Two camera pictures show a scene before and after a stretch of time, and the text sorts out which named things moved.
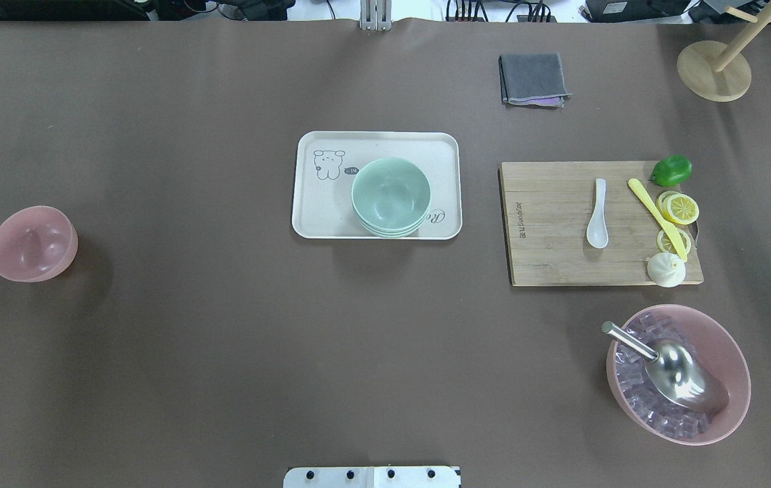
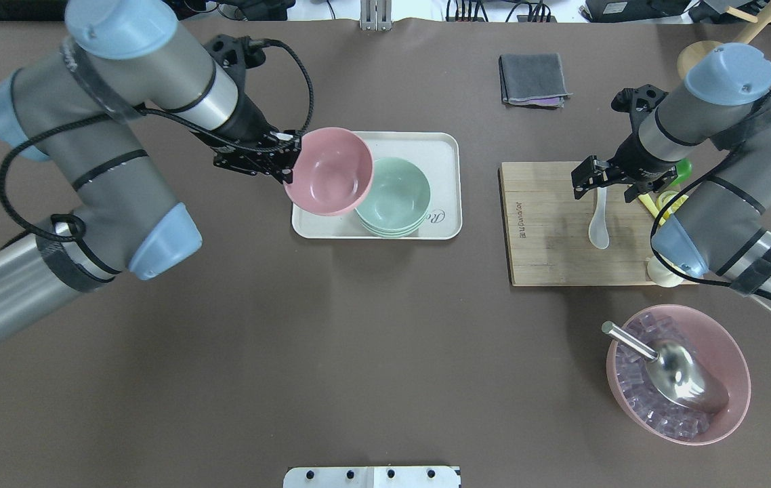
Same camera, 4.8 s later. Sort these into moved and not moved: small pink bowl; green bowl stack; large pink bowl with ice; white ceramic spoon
Moved: small pink bowl
Not moved: white ceramic spoon; large pink bowl with ice; green bowl stack
